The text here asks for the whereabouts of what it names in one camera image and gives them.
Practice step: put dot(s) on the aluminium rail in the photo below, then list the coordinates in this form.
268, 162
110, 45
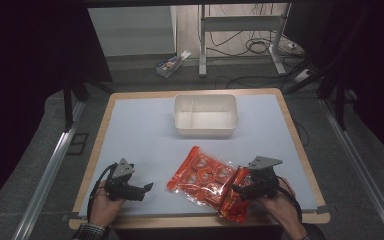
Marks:
363, 166
48, 173

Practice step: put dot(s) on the large orange snack packet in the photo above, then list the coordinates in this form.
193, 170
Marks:
200, 180

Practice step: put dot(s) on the black flat frame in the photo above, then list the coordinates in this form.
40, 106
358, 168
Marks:
78, 143

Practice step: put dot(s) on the white metal desk frame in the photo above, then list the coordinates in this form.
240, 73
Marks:
240, 23

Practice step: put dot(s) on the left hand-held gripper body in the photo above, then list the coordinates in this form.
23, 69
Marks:
122, 173

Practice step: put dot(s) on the small cardboard box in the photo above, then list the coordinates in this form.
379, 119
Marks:
171, 64

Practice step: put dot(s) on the white plastic container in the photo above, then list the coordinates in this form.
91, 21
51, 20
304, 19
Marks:
205, 115

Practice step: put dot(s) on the black stand leg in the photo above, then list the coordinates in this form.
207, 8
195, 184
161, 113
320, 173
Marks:
339, 100
69, 103

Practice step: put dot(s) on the person's right hand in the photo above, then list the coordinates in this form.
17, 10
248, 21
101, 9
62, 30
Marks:
281, 210

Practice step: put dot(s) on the pale blue table mat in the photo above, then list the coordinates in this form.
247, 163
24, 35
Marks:
146, 140

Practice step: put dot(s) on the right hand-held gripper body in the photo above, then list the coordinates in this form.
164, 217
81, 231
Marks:
262, 175

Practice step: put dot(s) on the small orange snack packet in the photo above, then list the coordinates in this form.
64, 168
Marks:
237, 200

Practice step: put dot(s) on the person's left hand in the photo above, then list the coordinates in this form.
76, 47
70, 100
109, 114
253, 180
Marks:
104, 209

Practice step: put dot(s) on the white power strip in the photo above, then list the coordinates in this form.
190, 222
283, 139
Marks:
302, 75

